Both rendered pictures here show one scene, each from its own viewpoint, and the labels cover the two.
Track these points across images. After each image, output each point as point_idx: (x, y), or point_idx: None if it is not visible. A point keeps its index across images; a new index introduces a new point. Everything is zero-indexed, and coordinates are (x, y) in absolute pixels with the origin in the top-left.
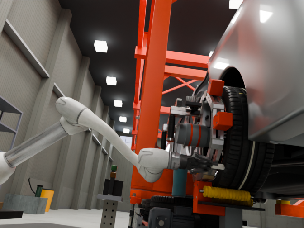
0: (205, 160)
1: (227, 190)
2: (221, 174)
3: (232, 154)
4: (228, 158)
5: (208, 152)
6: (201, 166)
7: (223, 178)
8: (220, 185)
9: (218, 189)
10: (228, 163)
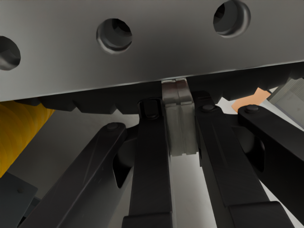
0: (276, 194)
1: (41, 114)
2: (102, 88)
3: (292, 78)
4: (258, 86)
5: (284, 3)
6: (176, 224)
7: (102, 113)
8: (30, 105)
9: (18, 142)
10: (226, 97)
